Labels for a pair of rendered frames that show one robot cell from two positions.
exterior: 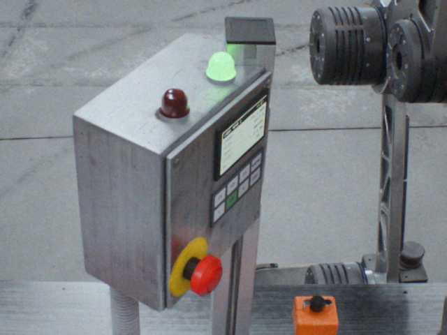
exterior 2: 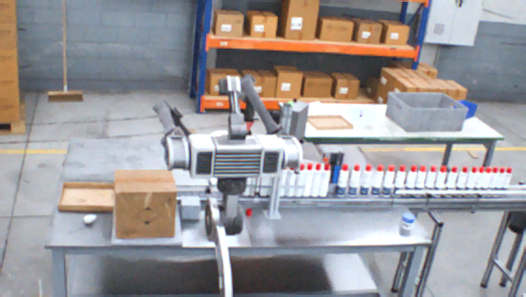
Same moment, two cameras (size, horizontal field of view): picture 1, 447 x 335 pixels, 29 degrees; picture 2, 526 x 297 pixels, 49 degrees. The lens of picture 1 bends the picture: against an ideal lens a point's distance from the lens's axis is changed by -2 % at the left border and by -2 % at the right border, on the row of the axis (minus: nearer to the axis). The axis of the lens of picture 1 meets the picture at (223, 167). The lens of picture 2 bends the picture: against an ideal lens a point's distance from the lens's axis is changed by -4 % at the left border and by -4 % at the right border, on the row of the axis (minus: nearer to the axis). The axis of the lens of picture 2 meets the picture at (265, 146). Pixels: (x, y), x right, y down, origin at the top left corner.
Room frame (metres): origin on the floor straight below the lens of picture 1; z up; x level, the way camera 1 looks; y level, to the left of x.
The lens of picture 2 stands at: (3.62, -0.63, 2.55)
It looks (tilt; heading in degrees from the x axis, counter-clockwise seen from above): 24 degrees down; 170
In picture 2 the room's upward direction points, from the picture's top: 7 degrees clockwise
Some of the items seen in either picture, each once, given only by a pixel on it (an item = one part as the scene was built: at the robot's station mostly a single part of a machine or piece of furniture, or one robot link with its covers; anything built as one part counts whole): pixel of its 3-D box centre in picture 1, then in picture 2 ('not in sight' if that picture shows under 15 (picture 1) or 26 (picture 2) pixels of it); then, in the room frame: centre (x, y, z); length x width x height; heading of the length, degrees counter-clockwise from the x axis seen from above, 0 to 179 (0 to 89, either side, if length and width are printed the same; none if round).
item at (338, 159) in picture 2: not in sight; (329, 168); (0.45, 0.35, 1.01); 0.14 x 0.13 x 0.26; 94
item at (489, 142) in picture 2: not in sight; (384, 161); (-1.04, 1.31, 0.40); 1.90 x 0.75 x 0.80; 98
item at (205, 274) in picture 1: (202, 273); not in sight; (0.57, 0.01, 1.33); 0.04 x 0.03 x 0.04; 149
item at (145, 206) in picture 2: not in sight; (144, 203); (0.91, -0.73, 0.99); 0.30 x 0.24 x 0.27; 97
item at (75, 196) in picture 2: not in sight; (86, 196); (0.63, -1.06, 0.85); 0.30 x 0.26 x 0.04; 94
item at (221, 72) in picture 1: (221, 65); not in sight; (0.66, 0.01, 1.49); 0.03 x 0.03 x 0.02
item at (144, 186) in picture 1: (177, 172); (293, 121); (0.64, 0.04, 1.38); 0.17 x 0.10 x 0.19; 149
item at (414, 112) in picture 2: not in sight; (425, 112); (-1.00, 1.58, 0.91); 0.60 x 0.40 x 0.22; 101
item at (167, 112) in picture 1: (174, 102); not in sight; (0.60, 0.04, 1.49); 0.03 x 0.03 x 0.02
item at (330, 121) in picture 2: not in sight; (329, 122); (-0.83, 0.67, 0.82); 0.34 x 0.24 x 0.03; 104
